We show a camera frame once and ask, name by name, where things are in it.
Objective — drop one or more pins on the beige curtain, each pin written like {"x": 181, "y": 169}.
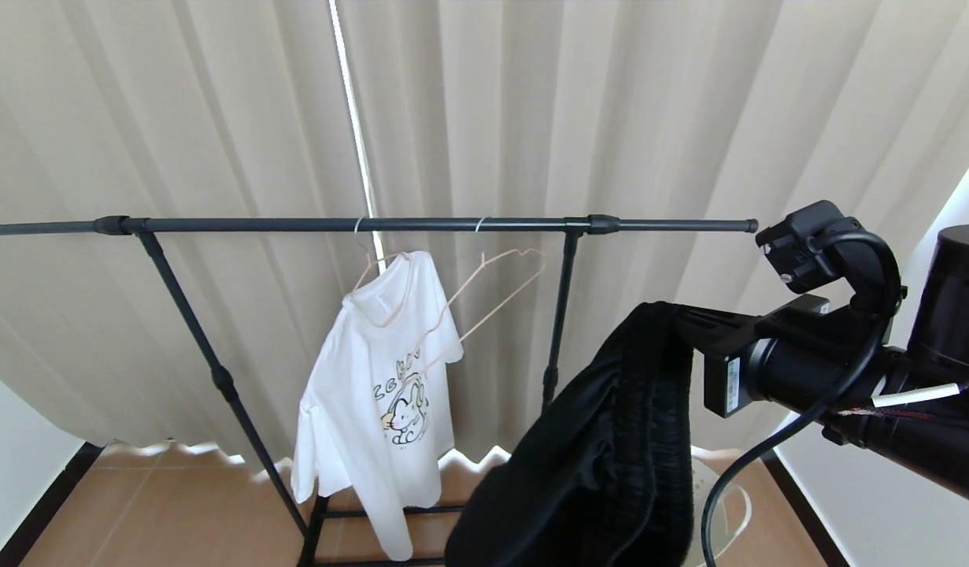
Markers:
{"x": 649, "y": 118}

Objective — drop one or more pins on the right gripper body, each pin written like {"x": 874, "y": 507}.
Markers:
{"x": 799, "y": 370}

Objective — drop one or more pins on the black clothes rack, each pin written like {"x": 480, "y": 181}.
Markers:
{"x": 295, "y": 224}

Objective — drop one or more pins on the black garment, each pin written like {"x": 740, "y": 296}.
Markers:
{"x": 594, "y": 472}

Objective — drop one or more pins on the pink clothes hanger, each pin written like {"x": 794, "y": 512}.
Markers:
{"x": 523, "y": 253}
{"x": 378, "y": 323}

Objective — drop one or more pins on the white laundry basket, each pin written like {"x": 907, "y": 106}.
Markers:
{"x": 728, "y": 472}

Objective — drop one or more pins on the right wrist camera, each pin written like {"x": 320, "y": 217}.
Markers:
{"x": 799, "y": 244}

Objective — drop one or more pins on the white printed garment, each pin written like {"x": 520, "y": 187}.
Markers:
{"x": 350, "y": 409}

